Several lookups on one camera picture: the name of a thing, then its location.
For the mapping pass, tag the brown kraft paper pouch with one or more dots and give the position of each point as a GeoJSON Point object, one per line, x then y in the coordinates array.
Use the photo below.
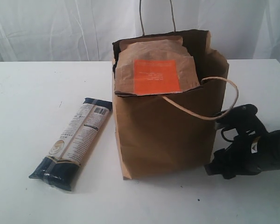
{"type": "Point", "coordinates": [154, 66]}

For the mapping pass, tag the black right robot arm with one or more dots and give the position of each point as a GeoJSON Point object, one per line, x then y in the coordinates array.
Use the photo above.
{"type": "Point", "coordinates": [269, 144]}

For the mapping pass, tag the blue spaghetti pasta packet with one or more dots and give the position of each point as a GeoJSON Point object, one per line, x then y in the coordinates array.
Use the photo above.
{"type": "Point", "coordinates": [60, 166]}

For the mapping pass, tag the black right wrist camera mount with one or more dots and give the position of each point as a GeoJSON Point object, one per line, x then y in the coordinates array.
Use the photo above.
{"type": "Point", "coordinates": [243, 118]}

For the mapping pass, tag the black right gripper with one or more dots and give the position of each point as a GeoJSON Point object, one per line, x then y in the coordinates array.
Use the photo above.
{"type": "Point", "coordinates": [237, 159]}

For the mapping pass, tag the brown paper shopping bag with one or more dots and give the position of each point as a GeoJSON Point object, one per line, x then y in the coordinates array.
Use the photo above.
{"type": "Point", "coordinates": [158, 134]}

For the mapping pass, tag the white backdrop curtain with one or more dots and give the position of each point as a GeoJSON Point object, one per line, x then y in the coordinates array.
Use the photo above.
{"type": "Point", "coordinates": [84, 30]}

